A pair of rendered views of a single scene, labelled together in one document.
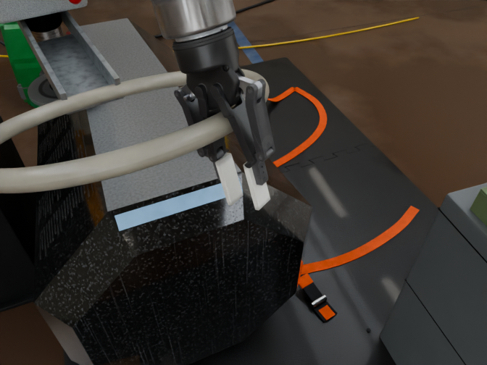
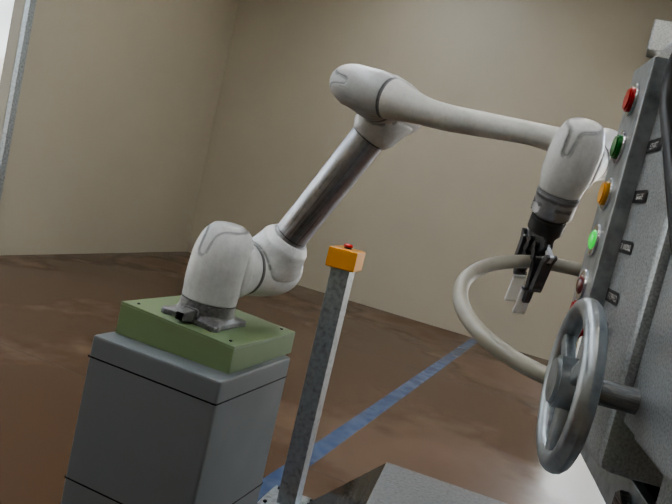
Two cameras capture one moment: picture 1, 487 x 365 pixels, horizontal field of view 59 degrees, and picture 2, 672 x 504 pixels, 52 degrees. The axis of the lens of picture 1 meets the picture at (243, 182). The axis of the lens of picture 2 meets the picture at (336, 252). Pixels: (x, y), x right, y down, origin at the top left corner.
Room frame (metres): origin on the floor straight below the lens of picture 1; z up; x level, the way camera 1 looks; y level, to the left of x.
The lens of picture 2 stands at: (1.90, 0.67, 1.34)
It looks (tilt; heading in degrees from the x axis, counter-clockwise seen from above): 6 degrees down; 220
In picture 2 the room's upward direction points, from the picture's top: 13 degrees clockwise
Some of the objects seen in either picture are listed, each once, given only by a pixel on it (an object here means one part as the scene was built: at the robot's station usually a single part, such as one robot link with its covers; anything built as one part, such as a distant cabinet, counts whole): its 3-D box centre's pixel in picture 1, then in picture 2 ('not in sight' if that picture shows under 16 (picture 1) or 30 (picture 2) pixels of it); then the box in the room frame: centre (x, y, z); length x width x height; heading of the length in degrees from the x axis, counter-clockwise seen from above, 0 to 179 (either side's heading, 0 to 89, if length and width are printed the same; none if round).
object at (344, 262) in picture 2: not in sight; (317, 378); (-0.22, -1.03, 0.54); 0.20 x 0.20 x 1.09; 23
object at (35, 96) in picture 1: (64, 86); not in sight; (1.14, 0.54, 0.89); 0.21 x 0.21 x 0.01
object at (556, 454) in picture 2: not in sight; (611, 395); (1.30, 0.50, 1.22); 0.15 x 0.10 x 0.15; 31
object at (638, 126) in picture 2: not in sight; (620, 196); (1.14, 0.41, 1.39); 0.08 x 0.03 x 0.28; 31
